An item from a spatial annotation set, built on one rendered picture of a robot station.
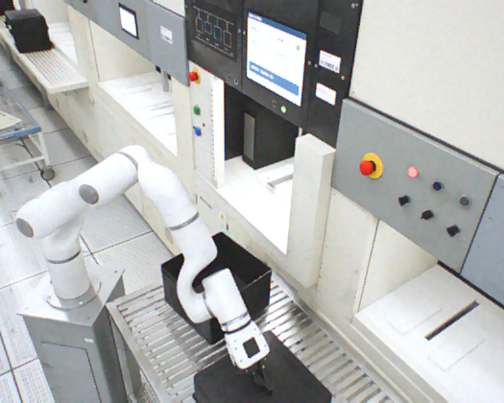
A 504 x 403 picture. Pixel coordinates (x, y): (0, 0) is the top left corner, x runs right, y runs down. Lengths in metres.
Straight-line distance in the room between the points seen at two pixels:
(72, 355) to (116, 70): 2.03
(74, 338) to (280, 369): 0.78
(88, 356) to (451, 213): 1.36
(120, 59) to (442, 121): 2.58
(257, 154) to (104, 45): 1.50
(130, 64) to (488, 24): 2.69
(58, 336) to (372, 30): 1.44
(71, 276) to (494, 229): 1.31
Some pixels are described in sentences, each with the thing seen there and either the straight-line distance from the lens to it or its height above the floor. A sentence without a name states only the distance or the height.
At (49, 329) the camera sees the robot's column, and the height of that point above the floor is 0.69.
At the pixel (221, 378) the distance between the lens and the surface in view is 1.43.
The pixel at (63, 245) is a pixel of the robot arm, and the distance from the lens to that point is 1.68.
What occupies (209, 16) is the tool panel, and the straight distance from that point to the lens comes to 1.78.
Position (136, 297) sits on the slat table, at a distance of 1.80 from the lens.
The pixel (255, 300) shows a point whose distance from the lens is 1.64.
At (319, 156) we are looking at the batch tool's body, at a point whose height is 1.39.
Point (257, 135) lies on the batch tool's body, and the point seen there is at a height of 1.05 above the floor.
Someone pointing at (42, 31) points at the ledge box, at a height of 0.95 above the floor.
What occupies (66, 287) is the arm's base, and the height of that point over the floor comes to 0.83.
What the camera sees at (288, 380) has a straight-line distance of 1.43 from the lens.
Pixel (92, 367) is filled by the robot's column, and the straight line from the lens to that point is 1.97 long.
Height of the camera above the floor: 2.05
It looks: 35 degrees down
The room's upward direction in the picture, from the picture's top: 2 degrees clockwise
